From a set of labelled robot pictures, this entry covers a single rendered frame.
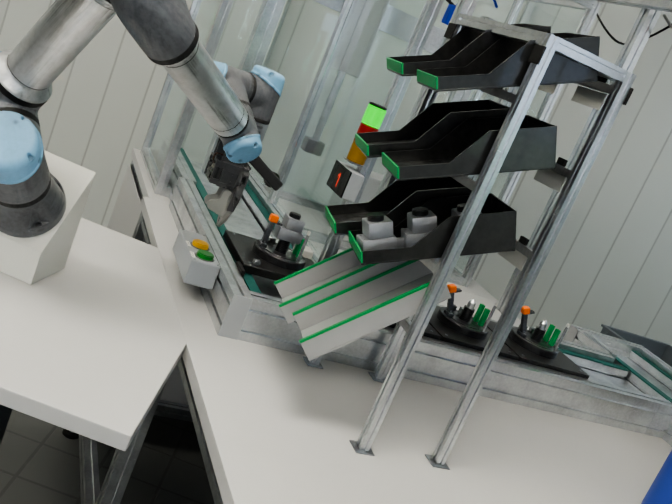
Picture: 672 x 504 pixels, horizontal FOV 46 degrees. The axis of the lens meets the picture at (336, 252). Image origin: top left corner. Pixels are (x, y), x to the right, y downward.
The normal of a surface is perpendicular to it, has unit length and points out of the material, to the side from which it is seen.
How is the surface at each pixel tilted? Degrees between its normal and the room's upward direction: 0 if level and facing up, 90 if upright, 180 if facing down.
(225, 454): 0
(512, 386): 90
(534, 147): 90
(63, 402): 0
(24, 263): 90
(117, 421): 0
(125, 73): 90
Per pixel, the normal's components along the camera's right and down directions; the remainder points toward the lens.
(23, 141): 0.19, -0.34
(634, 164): -0.03, 0.25
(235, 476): 0.38, -0.89
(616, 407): 0.30, 0.36
